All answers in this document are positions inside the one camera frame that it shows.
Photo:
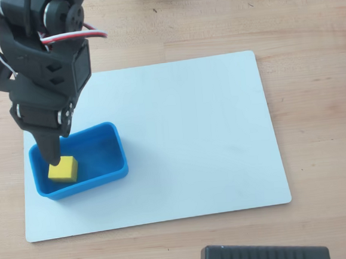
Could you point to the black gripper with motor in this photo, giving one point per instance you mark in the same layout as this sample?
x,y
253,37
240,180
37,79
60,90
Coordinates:
x,y
37,117

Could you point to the yellow cube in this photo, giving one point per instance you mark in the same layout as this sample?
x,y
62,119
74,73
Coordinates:
x,y
65,171

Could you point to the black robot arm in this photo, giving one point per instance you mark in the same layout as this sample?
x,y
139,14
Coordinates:
x,y
17,12

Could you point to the blue rectangular bin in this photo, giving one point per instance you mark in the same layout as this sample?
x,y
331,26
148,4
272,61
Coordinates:
x,y
103,159

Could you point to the white rectangular board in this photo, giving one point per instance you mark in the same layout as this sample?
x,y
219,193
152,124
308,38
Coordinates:
x,y
192,140

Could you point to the black ribbed device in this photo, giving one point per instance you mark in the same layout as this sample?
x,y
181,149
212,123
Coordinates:
x,y
261,256

